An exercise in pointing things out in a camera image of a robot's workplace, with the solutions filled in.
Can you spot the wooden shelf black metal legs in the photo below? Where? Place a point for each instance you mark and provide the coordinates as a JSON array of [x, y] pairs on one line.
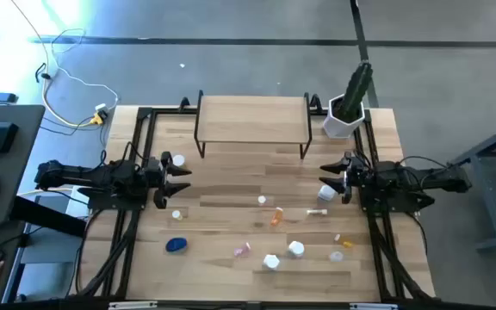
[[252, 120]]

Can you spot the orange pill vial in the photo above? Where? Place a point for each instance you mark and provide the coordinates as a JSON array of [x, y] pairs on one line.
[[277, 216]]

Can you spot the salmon pink pill vial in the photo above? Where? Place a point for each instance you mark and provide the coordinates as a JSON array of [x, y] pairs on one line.
[[262, 200]]

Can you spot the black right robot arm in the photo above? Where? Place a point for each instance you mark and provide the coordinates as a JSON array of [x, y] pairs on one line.
[[403, 178]]

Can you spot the grey metal cart frame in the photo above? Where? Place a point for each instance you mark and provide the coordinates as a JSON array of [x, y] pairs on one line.
[[482, 194]]

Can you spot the yellow plug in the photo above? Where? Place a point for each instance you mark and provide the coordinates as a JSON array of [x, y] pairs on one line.
[[97, 119]]

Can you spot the white bottle blue-banded label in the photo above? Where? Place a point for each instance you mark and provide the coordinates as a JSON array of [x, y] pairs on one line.
[[326, 194], [271, 262], [296, 249]]

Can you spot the green cactus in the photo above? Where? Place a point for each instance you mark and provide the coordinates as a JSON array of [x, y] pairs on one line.
[[357, 86]]

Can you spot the large pale yellow pill vial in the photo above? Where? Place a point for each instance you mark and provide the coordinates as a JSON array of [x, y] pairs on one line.
[[178, 160]]

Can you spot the amber yellow pill vial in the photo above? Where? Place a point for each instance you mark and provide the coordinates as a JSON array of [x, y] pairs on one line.
[[345, 242]]

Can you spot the white power adapter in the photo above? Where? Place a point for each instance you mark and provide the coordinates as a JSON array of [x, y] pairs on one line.
[[101, 107]]

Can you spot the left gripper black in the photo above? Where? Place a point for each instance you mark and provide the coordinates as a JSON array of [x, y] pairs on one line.
[[155, 178]]

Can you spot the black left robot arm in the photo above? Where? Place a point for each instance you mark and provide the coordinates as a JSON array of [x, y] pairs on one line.
[[101, 174]]

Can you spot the dark grey desk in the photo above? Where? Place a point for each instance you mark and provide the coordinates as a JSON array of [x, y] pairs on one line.
[[24, 129]]

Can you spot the black slanted bar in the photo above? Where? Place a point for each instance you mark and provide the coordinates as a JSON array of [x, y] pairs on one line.
[[45, 215]]

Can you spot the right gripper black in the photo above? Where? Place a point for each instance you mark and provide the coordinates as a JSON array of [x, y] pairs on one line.
[[353, 176]]

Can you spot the white Dramamine tube yellow label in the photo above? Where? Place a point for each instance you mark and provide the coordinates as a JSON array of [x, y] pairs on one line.
[[317, 212]]

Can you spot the blue-capped Tums bottle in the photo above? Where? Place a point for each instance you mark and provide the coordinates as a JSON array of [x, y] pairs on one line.
[[176, 244]]

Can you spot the magenta pink pill vial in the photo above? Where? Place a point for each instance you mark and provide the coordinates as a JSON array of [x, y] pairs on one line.
[[242, 249]]

